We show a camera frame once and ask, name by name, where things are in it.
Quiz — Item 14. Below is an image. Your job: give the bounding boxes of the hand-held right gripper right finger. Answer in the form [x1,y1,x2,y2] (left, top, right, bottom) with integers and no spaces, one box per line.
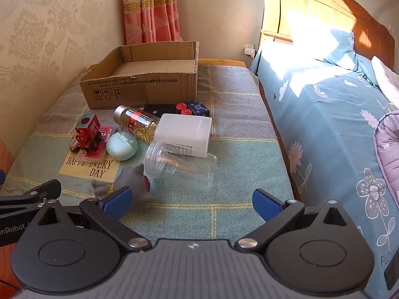
[234,188,359,253]

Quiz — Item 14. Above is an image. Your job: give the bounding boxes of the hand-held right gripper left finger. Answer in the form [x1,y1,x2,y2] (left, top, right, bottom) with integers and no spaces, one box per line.
[29,186,152,253]

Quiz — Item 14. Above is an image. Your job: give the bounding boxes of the grey toy figure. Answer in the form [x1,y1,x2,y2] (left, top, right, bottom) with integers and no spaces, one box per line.
[91,163,155,207]

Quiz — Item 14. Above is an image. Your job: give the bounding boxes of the mint green oval case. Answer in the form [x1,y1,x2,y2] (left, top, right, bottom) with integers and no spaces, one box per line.
[106,132,138,161]

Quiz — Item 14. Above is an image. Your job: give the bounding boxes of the clear plastic cup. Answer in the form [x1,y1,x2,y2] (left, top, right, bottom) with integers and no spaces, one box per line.
[144,140,219,191]

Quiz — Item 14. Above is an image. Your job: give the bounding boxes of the pink card box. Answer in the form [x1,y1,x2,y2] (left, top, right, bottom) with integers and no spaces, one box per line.
[70,125,114,163]

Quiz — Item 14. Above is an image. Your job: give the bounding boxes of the yellow capsule bottle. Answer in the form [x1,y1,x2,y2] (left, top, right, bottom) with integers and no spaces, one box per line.
[113,105,161,142]

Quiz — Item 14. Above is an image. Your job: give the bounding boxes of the white plastic box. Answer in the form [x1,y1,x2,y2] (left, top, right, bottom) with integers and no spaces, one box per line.
[154,114,213,158]

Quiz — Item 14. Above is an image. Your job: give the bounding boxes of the black square plate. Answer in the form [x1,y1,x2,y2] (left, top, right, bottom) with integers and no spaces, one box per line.
[142,104,178,119]

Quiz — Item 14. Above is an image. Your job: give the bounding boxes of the cardboard box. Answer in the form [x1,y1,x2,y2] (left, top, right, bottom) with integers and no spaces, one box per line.
[79,41,200,110]

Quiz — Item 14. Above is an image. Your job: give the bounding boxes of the black cube toy red buttons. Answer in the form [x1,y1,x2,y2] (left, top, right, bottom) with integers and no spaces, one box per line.
[175,100,210,118]

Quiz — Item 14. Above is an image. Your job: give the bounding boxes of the orange cloth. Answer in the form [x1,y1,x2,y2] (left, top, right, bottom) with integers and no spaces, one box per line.
[0,140,15,178]

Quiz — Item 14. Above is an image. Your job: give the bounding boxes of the beige lettered card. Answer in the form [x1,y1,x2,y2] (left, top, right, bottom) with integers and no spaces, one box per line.
[59,153,121,183]

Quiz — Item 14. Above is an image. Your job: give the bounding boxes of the bed with blue sheet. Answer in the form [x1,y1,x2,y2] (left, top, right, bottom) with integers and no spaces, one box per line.
[249,42,399,299]

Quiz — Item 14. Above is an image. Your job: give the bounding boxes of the pink quilt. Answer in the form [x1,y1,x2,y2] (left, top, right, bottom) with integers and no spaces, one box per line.
[371,55,399,208]

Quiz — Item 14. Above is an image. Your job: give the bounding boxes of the black smartphone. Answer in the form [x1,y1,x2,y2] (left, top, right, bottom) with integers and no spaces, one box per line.
[384,257,399,290]

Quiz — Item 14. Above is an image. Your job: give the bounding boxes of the blue pillow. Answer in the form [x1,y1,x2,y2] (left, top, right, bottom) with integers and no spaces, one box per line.
[281,9,358,71]

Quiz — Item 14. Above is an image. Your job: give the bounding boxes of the pink curtain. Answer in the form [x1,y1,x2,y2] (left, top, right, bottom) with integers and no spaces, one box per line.
[122,0,184,46]

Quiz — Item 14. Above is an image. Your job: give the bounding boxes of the wooden bed headboard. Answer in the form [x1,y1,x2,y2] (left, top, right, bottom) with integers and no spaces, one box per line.
[260,0,397,67]

